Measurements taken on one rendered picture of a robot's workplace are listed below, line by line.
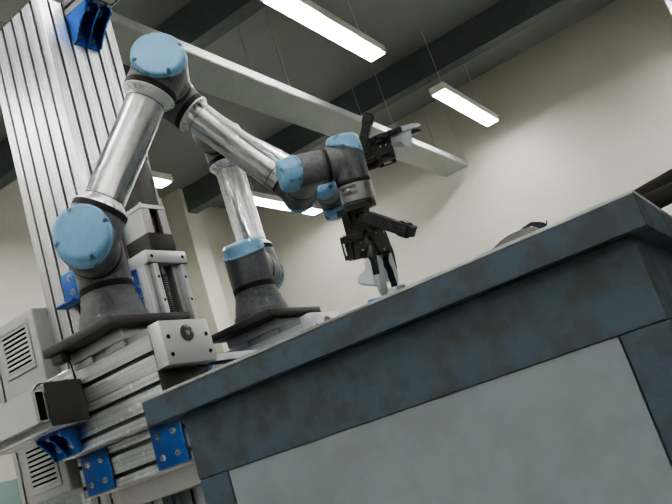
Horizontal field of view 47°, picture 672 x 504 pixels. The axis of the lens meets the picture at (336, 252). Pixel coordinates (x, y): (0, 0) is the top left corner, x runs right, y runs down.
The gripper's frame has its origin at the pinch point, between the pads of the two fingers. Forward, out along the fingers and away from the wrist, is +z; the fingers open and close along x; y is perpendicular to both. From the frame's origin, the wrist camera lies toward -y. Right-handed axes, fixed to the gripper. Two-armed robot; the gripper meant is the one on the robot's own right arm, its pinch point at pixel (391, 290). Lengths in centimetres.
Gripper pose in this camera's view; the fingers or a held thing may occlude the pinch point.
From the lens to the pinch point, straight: 167.9
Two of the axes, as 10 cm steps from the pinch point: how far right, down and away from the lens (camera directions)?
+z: 2.5, 9.7, -0.6
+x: -4.7, 0.7, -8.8
